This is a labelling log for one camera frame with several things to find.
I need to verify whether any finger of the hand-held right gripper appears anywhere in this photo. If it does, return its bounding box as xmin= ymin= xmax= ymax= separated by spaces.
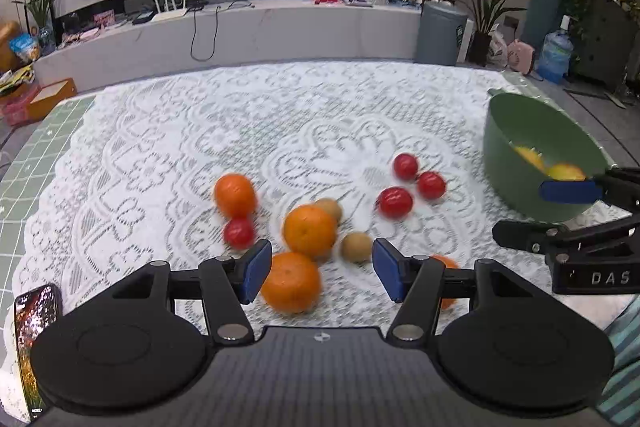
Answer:
xmin=492 ymin=214 xmax=640 ymax=253
xmin=539 ymin=167 xmax=640 ymax=210

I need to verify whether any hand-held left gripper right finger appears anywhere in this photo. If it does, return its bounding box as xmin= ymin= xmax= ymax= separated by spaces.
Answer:
xmin=372 ymin=238 xmax=538 ymax=343

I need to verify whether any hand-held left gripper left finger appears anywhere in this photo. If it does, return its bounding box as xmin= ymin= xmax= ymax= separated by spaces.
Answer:
xmin=107 ymin=239 xmax=273 ymax=344

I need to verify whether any brown kiwi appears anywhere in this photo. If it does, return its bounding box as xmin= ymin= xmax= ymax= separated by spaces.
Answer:
xmin=341 ymin=232 xmax=373 ymax=264
xmin=315 ymin=198 xmax=343 ymax=223

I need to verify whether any red tomato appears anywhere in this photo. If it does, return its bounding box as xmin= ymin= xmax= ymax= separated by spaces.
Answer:
xmin=376 ymin=187 xmax=415 ymax=221
xmin=222 ymin=218 xmax=257 ymax=250
xmin=416 ymin=171 xmax=447 ymax=201
xmin=392 ymin=153 xmax=420 ymax=181

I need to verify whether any orange mandarin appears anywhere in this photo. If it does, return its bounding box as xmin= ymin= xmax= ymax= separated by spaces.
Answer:
xmin=282 ymin=204 xmax=338 ymax=258
xmin=430 ymin=255 xmax=461 ymax=310
xmin=214 ymin=173 xmax=258 ymax=219
xmin=260 ymin=252 xmax=322 ymax=314

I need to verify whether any yellow green apple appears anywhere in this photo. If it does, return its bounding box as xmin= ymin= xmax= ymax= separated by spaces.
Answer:
xmin=512 ymin=146 xmax=548 ymax=172

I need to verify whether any green plastic bowl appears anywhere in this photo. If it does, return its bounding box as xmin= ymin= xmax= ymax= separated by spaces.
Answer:
xmin=482 ymin=89 xmax=613 ymax=224

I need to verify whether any teal striped shirt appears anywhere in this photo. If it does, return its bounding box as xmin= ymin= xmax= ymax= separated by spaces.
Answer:
xmin=595 ymin=302 xmax=640 ymax=427

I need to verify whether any blue water jug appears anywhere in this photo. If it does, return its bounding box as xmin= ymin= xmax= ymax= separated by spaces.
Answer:
xmin=537 ymin=16 xmax=575 ymax=84

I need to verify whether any white lace tablecloth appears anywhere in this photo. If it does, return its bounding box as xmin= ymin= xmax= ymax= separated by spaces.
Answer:
xmin=12 ymin=61 xmax=640 ymax=423

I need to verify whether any dark grey cabinet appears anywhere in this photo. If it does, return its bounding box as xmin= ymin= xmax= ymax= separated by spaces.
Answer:
xmin=575 ymin=0 xmax=640 ymax=90

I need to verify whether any white plastic bag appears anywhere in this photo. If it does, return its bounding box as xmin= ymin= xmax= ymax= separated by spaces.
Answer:
xmin=487 ymin=29 xmax=509 ymax=68

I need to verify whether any tall leafy potted plant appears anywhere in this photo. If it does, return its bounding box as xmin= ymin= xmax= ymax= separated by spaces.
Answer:
xmin=450 ymin=0 xmax=531 ymax=66

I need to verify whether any grey trash can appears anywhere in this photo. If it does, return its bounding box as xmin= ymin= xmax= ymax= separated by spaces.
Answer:
xmin=416 ymin=2 xmax=468 ymax=66

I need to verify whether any black smartphone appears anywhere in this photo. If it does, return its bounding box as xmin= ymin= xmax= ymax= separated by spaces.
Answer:
xmin=14 ymin=284 xmax=63 ymax=423

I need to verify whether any white marble media console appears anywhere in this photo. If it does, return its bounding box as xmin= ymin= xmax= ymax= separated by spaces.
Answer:
xmin=35 ymin=0 xmax=423 ymax=94

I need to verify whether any orange cardboard box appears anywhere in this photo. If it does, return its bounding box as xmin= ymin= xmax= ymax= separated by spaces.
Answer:
xmin=27 ymin=78 xmax=78 ymax=120

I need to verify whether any white antenna router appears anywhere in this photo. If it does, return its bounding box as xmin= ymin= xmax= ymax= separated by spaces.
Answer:
xmin=150 ymin=0 xmax=190 ymax=22

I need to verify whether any pink storage box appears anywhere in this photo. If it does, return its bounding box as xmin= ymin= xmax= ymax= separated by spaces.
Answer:
xmin=0 ymin=92 xmax=41 ymax=128

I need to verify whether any blue snack bag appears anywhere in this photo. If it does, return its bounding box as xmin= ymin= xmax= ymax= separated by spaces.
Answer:
xmin=10 ymin=34 xmax=42 ymax=64

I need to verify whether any small leafy potted plant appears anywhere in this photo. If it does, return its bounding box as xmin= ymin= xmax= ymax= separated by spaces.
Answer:
xmin=12 ymin=0 xmax=67 ymax=58

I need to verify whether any black hanging cable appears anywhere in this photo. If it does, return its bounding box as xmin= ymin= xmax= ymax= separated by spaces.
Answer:
xmin=190 ymin=4 xmax=221 ymax=62

